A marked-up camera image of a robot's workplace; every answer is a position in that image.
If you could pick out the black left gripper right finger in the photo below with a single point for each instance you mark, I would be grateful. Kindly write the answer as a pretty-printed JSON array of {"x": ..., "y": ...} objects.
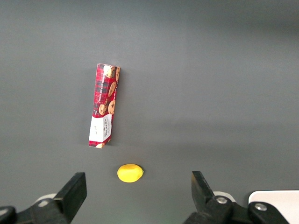
[{"x": 210, "y": 207}]

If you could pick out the white rectangular tray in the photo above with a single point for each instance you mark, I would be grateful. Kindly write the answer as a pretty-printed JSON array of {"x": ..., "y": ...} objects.
[{"x": 280, "y": 201}]

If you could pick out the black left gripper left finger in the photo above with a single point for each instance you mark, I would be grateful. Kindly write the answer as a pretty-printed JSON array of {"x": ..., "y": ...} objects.
[{"x": 70, "y": 196}]

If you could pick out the red tartan cookie box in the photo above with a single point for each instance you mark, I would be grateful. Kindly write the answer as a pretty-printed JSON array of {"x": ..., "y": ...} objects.
[{"x": 104, "y": 105}]

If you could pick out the yellow lemon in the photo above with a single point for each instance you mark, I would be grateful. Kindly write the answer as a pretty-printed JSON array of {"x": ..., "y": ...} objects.
[{"x": 129, "y": 173}]

